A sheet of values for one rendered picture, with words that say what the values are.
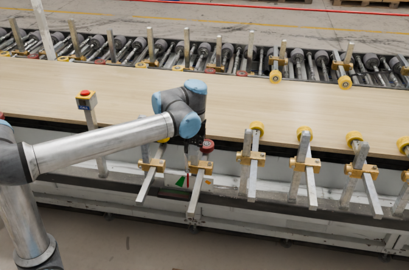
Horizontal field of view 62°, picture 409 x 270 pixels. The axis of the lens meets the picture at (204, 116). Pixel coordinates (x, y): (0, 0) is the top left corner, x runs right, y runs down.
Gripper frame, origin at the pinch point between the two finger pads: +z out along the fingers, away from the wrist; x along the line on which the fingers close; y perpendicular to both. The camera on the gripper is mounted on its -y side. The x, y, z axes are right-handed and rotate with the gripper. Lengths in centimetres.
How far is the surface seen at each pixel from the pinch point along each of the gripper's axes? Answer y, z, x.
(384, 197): 105, 33, 30
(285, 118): 47, 9, 55
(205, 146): 5.7, 11.9, 22.4
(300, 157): 51, 0, 10
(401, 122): 112, 4, 62
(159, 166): -15.5, 20.3, 10.4
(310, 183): 55, 3, -1
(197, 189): 6.6, 16.7, -3.4
